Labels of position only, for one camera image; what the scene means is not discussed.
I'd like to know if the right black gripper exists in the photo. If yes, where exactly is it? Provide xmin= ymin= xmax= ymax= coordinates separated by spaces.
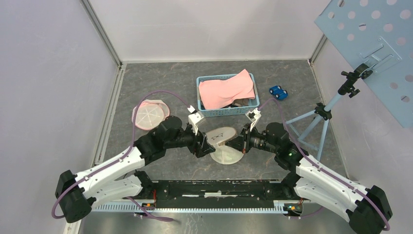
xmin=225 ymin=123 xmax=278 ymax=154

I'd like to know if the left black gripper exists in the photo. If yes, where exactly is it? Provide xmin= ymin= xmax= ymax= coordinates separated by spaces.
xmin=165 ymin=123 xmax=216 ymax=158

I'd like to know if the pink bra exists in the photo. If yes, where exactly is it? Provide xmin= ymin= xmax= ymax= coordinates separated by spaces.
xmin=199 ymin=69 xmax=255 ymax=110

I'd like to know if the white mesh laundry bag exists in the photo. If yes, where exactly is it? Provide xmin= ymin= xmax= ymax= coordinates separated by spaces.
xmin=131 ymin=99 xmax=170 ymax=131

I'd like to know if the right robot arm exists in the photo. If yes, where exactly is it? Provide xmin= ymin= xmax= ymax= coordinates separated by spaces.
xmin=226 ymin=122 xmax=393 ymax=234

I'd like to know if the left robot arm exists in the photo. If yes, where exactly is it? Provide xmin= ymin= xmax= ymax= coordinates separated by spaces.
xmin=52 ymin=116 xmax=215 ymax=223

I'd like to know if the beige bra in basket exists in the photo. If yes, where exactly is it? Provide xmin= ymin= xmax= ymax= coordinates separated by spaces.
xmin=229 ymin=98 xmax=255 ymax=108

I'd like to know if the light blue plastic basket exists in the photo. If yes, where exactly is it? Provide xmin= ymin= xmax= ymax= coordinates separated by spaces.
xmin=196 ymin=73 xmax=260 ymax=117

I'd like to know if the blue toy car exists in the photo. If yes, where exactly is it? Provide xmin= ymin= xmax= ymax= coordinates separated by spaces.
xmin=269 ymin=85 xmax=288 ymax=100

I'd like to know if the blue tripod stand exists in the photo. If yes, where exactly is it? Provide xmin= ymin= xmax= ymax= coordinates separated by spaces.
xmin=286 ymin=63 xmax=376 ymax=160

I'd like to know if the blue perforated panel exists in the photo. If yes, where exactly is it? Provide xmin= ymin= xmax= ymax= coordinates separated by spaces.
xmin=315 ymin=0 xmax=413 ymax=128

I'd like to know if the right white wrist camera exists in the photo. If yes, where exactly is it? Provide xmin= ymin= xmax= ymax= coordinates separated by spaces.
xmin=245 ymin=108 xmax=262 ymax=132

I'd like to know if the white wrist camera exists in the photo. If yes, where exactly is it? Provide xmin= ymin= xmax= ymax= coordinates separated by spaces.
xmin=187 ymin=105 xmax=205 ymax=135
xmin=245 ymin=108 xmax=262 ymax=132

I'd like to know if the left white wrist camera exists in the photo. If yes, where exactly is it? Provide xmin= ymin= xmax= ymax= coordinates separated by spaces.
xmin=187 ymin=105 xmax=205 ymax=135

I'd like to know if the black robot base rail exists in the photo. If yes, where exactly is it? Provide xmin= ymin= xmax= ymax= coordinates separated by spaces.
xmin=135 ymin=179 xmax=300 ymax=209

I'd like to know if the white cable tray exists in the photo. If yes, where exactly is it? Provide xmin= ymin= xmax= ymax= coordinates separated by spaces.
xmin=92 ymin=201 xmax=302 ymax=215

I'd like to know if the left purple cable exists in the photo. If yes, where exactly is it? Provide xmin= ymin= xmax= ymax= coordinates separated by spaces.
xmin=51 ymin=91 xmax=196 ymax=223

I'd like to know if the purple cable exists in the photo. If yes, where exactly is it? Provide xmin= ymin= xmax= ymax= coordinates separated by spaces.
xmin=51 ymin=91 xmax=196 ymax=223
xmin=258 ymin=97 xmax=391 ymax=232

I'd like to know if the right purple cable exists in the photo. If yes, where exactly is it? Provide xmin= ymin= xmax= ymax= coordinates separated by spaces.
xmin=258 ymin=97 xmax=391 ymax=232

